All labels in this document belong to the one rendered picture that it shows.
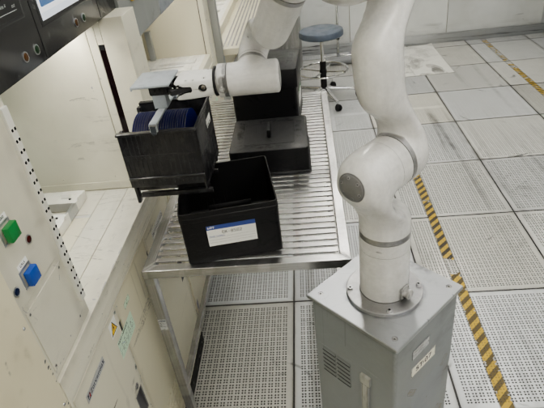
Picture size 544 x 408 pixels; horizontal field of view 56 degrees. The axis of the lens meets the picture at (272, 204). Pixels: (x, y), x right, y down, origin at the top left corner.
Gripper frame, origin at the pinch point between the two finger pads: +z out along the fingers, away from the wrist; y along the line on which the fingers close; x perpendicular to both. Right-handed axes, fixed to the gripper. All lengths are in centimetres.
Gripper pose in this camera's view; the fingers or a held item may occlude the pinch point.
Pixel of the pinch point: (158, 86)
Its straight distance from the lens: 137.3
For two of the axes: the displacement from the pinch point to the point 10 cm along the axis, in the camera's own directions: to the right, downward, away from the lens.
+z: -9.9, 0.7, 1.0
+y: 0.5, -5.4, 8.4
